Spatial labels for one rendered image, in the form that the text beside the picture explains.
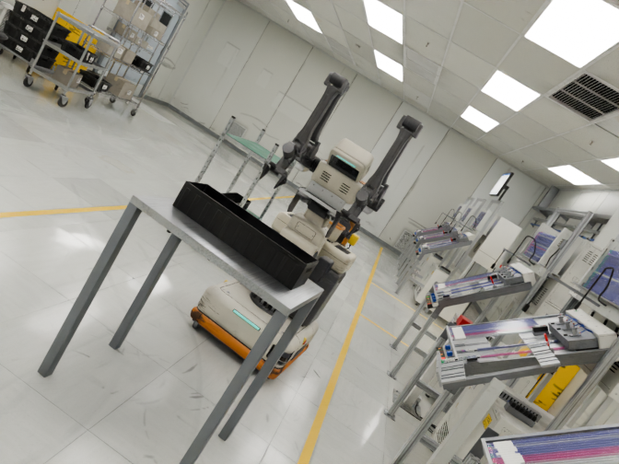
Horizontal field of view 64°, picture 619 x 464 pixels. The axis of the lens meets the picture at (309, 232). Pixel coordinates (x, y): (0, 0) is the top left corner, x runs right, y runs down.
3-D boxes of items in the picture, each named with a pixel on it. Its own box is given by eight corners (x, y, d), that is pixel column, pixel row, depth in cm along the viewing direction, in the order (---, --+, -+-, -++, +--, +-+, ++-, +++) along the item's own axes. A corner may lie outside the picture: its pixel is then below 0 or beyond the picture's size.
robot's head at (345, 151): (337, 154, 278) (344, 134, 266) (368, 173, 274) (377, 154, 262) (324, 167, 269) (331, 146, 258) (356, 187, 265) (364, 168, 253)
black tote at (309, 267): (304, 284, 193) (319, 261, 191) (290, 290, 177) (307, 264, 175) (193, 206, 206) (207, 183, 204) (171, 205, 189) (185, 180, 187)
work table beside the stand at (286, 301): (113, 342, 231) (195, 199, 218) (228, 437, 216) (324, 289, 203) (36, 371, 188) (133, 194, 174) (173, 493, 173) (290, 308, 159)
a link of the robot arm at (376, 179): (424, 127, 236) (404, 116, 238) (423, 124, 230) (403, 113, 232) (375, 203, 243) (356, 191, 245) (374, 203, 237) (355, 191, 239)
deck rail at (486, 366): (459, 376, 248) (457, 364, 248) (459, 375, 250) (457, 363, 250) (613, 361, 234) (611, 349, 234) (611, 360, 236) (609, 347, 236)
